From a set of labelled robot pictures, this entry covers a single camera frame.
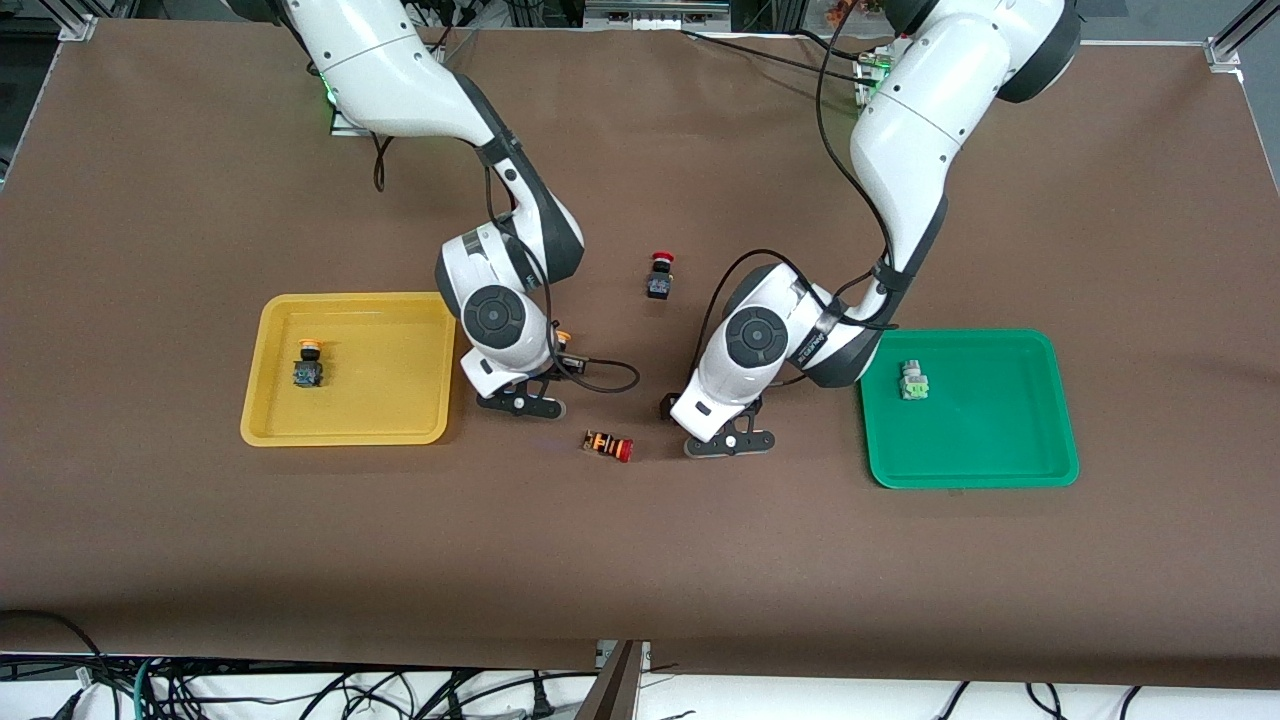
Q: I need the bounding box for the yellow plastic tray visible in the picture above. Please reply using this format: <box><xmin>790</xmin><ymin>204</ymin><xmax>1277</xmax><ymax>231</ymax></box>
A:
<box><xmin>240</xmin><ymin>292</ymin><xmax>458</xmax><ymax>447</ymax></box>

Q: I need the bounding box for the brown table cover sheet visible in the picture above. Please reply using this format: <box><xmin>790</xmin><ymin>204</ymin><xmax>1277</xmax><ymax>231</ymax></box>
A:
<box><xmin>0</xmin><ymin>18</ymin><xmax>1280</xmax><ymax>691</ymax></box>

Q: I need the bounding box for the green plastic tray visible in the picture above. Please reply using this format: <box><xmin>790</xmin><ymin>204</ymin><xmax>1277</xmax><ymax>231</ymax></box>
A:
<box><xmin>856</xmin><ymin>329</ymin><xmax>1080</xmax><ymax>490</ymax></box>

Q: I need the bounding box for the brown table leg beam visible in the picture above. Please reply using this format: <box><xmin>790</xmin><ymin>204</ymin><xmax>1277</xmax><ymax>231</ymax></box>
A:
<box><xmin>575</xmin><ymin>640</ymin><xmax>651</xmax><ymax>720</ymax></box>

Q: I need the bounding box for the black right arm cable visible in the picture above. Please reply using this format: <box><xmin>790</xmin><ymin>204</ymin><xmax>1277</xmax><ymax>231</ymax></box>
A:
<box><xmin>373</xmin><ymin>130</ymin><xmax>642</xmax><ymax>394</ymax></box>

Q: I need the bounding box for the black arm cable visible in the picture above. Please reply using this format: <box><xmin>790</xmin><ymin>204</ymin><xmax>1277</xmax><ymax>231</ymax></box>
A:
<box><xmin>693</xmin><ymin>0</ymin><xmax>901</xmax><ymax>386</ymax></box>
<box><xmin>373</xmin><ymin>130</ymin><xmax>642</xmax><ymax>394</ymax></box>

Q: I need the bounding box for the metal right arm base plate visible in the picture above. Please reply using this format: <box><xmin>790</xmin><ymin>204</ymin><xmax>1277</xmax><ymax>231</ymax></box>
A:
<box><xmin>328</xmin><ymin>95</ymin><xmax>376</xmax><ymax>138</ymax></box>

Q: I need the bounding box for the black floor cable with plug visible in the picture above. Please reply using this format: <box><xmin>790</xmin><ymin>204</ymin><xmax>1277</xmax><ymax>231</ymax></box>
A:
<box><xmin>440</xmin><ymin>672</ymin><xmax>601</xmax><ymax>720</ymax></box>

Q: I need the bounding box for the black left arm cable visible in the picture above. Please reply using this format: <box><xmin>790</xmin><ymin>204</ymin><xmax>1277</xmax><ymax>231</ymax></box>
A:
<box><xmin>693</xmin><ymin>0</ymin><xmax>901</xmax><ymax>386</ymax></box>

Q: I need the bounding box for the black cable across table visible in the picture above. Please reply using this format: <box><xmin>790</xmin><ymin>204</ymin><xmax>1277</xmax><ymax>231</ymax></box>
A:
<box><xmin>680</xmin><ymin>28</ymin><xmax>871</xmax><ymax>81</ymax></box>

